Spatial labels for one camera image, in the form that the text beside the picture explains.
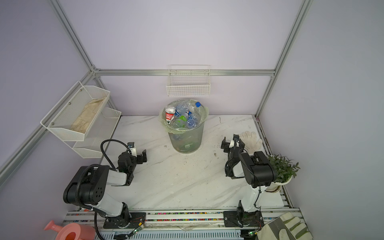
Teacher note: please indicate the clear bottle green label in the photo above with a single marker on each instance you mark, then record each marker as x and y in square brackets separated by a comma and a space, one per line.
[180, 123]

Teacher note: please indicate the white wire wall basket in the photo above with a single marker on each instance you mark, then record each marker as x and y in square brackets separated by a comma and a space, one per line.
[188, 81]

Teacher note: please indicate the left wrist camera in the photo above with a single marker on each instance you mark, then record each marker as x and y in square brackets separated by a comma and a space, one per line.
[132, 149]

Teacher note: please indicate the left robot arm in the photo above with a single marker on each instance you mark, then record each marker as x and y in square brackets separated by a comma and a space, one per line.
[87, 189]

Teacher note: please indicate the potted green plant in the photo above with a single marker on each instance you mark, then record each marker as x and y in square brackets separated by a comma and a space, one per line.
[286, 171]

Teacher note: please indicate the clear bottle red white label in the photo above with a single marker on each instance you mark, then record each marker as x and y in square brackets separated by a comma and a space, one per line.
[169, 113]

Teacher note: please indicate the base rail with cable strip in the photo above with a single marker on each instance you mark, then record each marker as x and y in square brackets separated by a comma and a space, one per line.
[174, 225]

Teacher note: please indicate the white mesh wall shelf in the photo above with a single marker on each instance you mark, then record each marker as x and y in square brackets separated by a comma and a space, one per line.
[59, 120]

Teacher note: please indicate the grey mesh waste bin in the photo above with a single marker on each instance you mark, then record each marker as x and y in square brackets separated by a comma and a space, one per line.
[188, 142]

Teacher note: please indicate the green bin liner bag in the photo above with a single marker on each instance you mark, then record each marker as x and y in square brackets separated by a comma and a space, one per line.
[202, 118]

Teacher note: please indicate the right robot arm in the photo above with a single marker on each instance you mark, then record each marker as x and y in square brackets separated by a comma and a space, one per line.
[258, 172]

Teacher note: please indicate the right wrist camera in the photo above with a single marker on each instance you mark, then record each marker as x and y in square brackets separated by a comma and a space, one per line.
[235, 141]

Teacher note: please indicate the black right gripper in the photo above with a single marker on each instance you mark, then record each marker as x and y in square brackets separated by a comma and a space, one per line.
[225, 146]

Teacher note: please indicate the clear bottle blue label white cap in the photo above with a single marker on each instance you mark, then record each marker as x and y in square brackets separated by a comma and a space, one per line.
[184, 108]

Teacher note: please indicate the white cotton work glove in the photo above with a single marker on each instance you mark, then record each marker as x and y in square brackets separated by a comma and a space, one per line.
[253, 142]

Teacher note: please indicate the beige glove in shelf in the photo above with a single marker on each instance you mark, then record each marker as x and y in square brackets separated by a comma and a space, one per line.
[84, 120]

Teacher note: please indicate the green striped work glove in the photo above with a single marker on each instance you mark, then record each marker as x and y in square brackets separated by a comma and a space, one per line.
[285, 227]

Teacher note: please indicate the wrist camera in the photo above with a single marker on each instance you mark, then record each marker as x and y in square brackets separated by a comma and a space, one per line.
[132, 149]
[235, 141]

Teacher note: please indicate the pink watering can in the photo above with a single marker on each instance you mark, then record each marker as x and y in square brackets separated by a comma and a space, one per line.
[72, 231]

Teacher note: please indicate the right aluminium frame post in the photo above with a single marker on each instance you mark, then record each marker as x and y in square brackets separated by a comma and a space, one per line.
[301, 15]

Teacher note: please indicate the aluminium frame post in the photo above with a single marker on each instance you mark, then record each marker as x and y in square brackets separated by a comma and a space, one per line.
[301, 15]
[74, 38]

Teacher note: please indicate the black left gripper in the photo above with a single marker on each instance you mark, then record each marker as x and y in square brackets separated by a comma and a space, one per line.
[140, 160]

